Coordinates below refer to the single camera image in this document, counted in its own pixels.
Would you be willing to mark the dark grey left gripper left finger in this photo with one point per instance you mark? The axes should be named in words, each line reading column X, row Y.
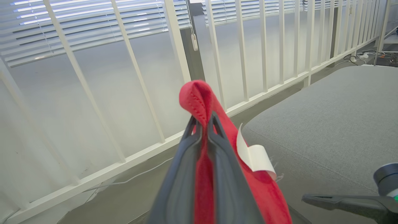
column 178, row 186

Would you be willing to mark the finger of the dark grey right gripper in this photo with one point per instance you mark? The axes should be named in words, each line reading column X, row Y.
column 357, row 203

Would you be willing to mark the white power strip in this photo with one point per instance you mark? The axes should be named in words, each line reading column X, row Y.
column 362, row 56

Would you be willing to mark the white shelf frame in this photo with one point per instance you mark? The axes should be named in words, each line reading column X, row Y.
column 384, row 28

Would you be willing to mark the white window blind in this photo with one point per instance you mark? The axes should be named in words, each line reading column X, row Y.
column 248, row 9
column 93, row 21

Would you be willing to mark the red garment with white label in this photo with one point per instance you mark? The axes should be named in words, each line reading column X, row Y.
column 202, row 96

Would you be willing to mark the white slatted railing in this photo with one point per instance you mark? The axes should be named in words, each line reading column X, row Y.
column 177, row 40

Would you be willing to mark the grey fabric sofa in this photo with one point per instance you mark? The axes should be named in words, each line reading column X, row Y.
column 326, row 124

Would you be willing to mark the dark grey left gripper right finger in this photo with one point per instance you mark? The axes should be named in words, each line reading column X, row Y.
column 228, row 186

